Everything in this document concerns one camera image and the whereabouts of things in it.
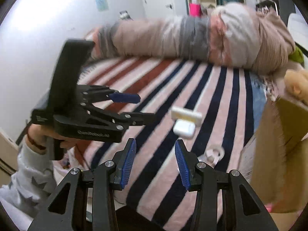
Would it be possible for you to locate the striped fleece blanket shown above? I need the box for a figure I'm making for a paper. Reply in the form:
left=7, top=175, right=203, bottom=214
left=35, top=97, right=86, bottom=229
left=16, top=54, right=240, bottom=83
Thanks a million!
left=79, top=57, right=266, bottom=230

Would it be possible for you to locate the clear tape dispenser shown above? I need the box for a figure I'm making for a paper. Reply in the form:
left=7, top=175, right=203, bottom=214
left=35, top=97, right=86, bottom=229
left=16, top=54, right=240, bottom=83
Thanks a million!
left=198, top=144, right=225, bottom=168

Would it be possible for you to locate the tan plush toy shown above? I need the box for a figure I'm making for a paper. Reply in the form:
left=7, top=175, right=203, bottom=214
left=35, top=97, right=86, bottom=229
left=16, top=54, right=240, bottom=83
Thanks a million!
left=284, top=69, right=308, bottom=105

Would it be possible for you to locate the rolled striped duvet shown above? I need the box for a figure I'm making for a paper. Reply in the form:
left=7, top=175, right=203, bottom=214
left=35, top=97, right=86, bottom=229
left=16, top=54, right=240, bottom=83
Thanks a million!
left=86, top=2, right=295, bottom=74

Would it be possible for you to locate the white yellow concealer case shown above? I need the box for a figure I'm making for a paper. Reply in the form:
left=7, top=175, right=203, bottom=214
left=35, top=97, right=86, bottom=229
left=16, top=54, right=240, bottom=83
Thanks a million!
left=171, top=106, right=203, bottom=127

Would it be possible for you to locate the pink bag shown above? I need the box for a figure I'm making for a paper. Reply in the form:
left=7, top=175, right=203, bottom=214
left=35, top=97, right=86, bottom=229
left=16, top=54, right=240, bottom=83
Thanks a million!
left=189, top=3, right=202, bottom=17

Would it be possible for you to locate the pink spray bottle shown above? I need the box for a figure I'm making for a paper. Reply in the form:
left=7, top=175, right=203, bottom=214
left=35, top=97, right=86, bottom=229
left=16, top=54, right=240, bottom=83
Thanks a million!
left=265, top=203, right=274, bottom=213

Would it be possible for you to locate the green plush toy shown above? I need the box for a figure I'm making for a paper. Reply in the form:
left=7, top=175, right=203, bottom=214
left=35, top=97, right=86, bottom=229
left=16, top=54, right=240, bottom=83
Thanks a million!
left=289, top=45, right=304, bottom=65

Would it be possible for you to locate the person's left hand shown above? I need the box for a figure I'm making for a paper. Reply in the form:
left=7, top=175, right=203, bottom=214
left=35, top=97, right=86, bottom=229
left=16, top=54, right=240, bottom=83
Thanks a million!
left=25, top=124, right=78, bottom=154

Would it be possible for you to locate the blue wall poster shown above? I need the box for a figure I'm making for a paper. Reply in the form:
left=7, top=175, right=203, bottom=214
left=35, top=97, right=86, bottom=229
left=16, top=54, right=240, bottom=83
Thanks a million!
left=95, top=0, right=109, bottom=12

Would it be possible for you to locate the white earbuds case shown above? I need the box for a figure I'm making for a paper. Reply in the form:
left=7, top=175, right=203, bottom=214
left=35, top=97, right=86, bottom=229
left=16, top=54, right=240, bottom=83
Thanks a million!
left=173, top=119, right=196, bottom=139

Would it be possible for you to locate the cardboard box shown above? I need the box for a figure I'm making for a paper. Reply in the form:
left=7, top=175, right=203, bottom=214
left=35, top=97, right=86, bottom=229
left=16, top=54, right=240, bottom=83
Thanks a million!
left=238, top=98, right=307, bottom=230

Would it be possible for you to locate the person's left forearm sleeve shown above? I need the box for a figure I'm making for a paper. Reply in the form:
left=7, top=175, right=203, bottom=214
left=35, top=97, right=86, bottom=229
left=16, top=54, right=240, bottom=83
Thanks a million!
left=1, top=140, right=56, bottom=230

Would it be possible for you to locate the white bed headboard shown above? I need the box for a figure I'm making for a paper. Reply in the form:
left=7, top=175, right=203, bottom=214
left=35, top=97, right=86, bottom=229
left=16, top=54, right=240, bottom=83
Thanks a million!
left=287, top=13, right=308, bottom=50

